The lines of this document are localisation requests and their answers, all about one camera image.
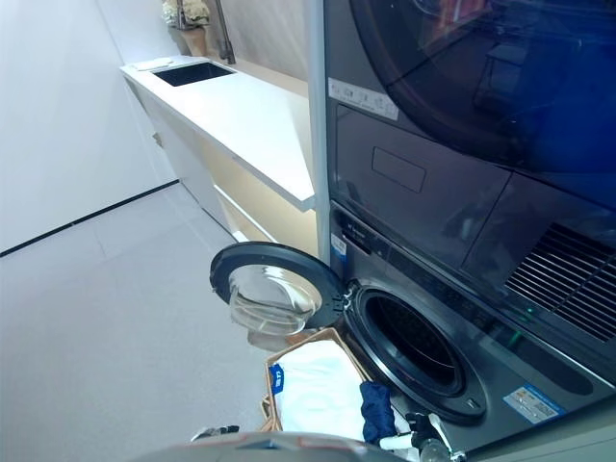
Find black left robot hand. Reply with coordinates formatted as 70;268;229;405
191;423;241;443

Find wooden laundry basket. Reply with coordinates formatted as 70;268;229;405
260;326;374;433

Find white clothes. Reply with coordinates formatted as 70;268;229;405
269;339;366;434

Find dark grey washing machine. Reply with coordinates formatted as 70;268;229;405
328;199;616;453

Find grey robot torso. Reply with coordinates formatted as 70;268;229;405
123;429;389;462

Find blue clothing tag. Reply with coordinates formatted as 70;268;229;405
269;364;287;398

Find round washer door glass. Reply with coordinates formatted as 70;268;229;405
209;242;348;335

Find navy blue garment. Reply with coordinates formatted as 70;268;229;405
359;381;395;443

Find small blue washer sticker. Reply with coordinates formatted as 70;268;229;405
331;230;349;264

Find large blue energy label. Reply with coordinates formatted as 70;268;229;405
501;381;567;425

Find dark rectangular sink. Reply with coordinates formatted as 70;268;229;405
150;61;238;89

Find dark grey stacked dryer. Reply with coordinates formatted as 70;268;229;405
322;0;616;341

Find white dryer sticker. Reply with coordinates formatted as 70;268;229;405
327;76;401;122

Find white folded cloth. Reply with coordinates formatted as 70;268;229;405
131;57;175;73

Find beige flower pot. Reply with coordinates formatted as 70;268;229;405
179;26;209;58

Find metal faucet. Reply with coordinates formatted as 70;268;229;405
210;0;238;66

